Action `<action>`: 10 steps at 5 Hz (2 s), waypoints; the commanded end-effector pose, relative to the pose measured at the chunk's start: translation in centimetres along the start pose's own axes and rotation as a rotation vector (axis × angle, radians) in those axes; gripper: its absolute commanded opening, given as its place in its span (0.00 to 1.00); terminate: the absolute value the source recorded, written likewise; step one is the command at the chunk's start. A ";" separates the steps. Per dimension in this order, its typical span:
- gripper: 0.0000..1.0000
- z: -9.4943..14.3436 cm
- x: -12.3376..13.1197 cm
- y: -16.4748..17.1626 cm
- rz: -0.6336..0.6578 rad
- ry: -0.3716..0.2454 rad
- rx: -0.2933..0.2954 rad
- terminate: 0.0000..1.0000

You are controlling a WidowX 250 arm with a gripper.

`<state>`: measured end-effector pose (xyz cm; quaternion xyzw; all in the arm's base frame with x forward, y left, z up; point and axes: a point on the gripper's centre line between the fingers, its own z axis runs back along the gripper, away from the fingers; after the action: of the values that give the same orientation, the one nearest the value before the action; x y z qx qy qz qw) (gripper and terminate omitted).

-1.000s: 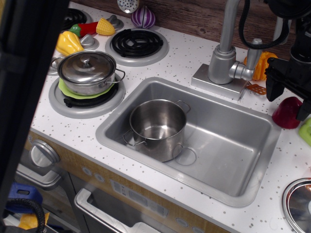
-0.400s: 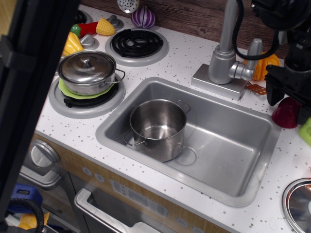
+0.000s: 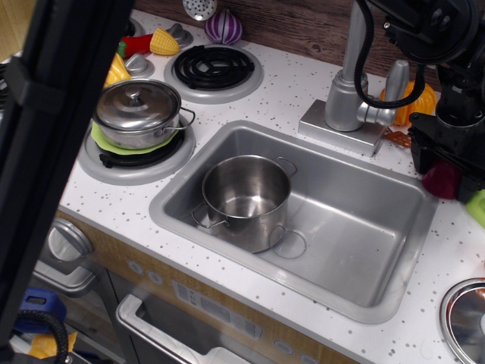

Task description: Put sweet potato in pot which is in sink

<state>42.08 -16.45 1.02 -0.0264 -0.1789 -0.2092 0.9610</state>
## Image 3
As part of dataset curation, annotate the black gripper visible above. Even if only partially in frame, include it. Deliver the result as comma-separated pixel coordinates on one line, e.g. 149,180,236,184
408,113,484,203

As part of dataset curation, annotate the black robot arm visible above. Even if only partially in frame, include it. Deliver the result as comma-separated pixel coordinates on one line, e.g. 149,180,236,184
373,1,484,203

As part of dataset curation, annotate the silver toy sink basin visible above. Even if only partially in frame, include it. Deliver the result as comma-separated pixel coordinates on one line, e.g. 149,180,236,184
149,121,438,324

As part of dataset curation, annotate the open steel pot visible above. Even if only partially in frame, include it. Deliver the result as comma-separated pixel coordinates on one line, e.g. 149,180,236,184
191,155,298,253

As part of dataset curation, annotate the lidded steel pot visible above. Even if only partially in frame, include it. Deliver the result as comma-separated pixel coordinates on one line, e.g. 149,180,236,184
92,79,196,150

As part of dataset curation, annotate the green toy item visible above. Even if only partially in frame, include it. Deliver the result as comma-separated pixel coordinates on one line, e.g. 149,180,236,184
465,190,485,228

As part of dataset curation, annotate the orange toy spatula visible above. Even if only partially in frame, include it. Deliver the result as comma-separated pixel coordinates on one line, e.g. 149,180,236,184
384,128,411,149

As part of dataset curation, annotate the orange toy pumpkin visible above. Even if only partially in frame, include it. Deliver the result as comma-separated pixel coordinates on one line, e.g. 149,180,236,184
392,83,437,127

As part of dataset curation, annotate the silver toy faucet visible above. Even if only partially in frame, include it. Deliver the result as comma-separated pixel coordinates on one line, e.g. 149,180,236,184
298,4,396,157

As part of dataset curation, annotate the steel lid at right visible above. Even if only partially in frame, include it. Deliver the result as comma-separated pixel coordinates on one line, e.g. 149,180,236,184
440,278,484,363

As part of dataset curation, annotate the black burner back right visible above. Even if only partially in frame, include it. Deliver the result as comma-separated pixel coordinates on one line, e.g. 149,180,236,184
164,45,264,105

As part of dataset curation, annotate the black burner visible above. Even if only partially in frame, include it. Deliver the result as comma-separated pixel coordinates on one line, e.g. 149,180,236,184
77,126,196,186
124,17,146,37
164,45,264,105

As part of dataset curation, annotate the purple toy onion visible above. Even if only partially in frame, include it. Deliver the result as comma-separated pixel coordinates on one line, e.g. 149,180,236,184
205,9,243,45

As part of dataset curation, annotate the silver stove knob back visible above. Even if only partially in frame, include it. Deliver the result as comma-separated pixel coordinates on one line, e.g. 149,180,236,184
167,23,193,49

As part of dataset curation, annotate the silver stove knob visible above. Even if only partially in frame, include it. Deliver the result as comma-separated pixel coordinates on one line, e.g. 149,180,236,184
167,23,193,49
124,53,155,78

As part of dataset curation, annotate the perforated steel ladle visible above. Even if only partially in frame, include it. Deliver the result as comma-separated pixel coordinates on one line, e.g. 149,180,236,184
182,0,217,21

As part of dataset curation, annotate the black burner front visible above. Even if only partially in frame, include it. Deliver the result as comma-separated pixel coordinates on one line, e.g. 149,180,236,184
77,126,196,186

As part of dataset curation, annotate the yellow toy corn piece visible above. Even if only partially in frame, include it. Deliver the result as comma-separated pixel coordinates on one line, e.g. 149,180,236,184
149,28,180,56

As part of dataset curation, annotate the silver stove knob centre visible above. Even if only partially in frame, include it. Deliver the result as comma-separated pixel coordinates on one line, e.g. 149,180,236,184
124,53,155,78

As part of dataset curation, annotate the red toy chili pepper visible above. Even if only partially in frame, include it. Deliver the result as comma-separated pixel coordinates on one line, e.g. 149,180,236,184
117,34,153,58

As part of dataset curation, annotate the yellow toy bell pepper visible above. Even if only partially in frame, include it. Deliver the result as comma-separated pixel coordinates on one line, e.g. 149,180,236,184
103,53,132,88

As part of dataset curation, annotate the black burner back left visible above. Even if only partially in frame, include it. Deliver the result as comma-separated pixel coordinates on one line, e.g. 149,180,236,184
124,17,146,37

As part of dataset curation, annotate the green round mat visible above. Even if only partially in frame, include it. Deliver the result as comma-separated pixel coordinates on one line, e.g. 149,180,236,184
90,116,184,155

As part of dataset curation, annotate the silver oven dial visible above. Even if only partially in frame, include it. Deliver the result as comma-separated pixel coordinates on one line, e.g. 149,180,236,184
47,218,94,262

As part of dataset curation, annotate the blue clamp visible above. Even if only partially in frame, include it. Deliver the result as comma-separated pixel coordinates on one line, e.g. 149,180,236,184
14,287,67,334

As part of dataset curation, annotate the yellow cloth bottom left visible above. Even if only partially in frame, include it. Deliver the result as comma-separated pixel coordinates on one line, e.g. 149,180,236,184
28,331,78,359

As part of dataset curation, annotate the silver dishwasher door handle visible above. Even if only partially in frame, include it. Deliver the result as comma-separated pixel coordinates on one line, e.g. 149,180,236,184
116,293,248,364

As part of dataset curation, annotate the silver oven door handle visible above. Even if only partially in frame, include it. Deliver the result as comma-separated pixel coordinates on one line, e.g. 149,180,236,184
33,261,97,298

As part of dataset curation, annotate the black foreground post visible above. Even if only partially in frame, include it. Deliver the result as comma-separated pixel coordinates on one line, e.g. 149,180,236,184
1,1,133,346

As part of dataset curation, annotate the black cable bottom left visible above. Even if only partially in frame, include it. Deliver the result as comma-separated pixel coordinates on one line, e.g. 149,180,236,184
14,309,70,364

